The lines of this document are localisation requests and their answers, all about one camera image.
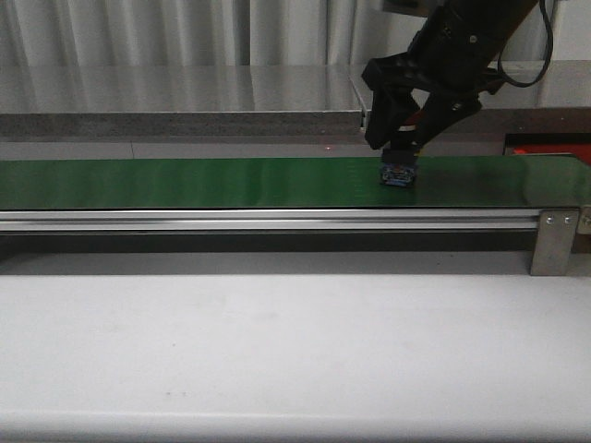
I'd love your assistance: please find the grey stone counter left slab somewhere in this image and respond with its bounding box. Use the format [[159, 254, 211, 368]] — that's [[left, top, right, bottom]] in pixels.
[[1, 66, 367, 141]]

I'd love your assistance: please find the red plastic tray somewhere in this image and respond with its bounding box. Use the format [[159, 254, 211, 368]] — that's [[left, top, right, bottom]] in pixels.
[[506, 143, 591, 166]]

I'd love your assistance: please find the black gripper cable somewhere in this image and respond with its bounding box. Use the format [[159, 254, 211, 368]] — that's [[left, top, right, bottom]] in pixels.
[[484, 0, 555, 88]]

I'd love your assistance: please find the aluminium conveyor side rail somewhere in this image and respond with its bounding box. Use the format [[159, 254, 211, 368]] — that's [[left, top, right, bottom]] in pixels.
[[1, 208, 540, 234]]

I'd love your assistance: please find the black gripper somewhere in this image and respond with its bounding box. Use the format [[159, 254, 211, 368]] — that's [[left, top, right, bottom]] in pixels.
[[362, 8, 504, 150]]

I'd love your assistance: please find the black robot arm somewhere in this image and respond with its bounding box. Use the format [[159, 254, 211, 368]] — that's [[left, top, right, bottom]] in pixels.
[[362, 1, 536, 150]]

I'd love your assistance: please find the steel conveyor support bracket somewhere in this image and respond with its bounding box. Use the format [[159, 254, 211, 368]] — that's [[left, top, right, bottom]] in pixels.
[[530, 210, 579, 277]]

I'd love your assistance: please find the green conveyor belt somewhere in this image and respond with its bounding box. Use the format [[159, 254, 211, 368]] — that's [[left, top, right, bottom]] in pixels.
[[1, 155, 590, 210]]

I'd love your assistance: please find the steel conveyor end plate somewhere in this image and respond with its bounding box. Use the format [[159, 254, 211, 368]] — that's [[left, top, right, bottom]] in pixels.
[[572, 205, 591, 254]]

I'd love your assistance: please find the grey pleated curtain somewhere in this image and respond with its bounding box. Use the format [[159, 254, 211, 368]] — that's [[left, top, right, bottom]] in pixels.
[[0, 0, 559, 68]]

